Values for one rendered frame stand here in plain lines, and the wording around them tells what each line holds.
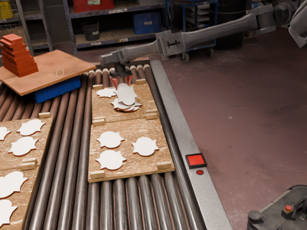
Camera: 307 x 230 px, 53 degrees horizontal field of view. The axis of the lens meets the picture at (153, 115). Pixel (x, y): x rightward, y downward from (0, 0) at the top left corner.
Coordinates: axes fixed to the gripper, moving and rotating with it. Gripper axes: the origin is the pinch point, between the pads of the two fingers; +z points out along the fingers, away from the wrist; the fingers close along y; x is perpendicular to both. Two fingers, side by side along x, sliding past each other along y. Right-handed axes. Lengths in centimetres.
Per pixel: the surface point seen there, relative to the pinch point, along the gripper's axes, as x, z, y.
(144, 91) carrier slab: 6.7, 10.8, 15.9
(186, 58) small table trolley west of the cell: 220, 92, 191
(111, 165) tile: -47, 10, -27
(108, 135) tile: -25.8, 10.1, -20.0
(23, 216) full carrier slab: -54, 11, -64
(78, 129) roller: -7.6, 12.9, -29.4
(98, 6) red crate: 368, 29, 117
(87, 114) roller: 3.6, 12.4, -20.6
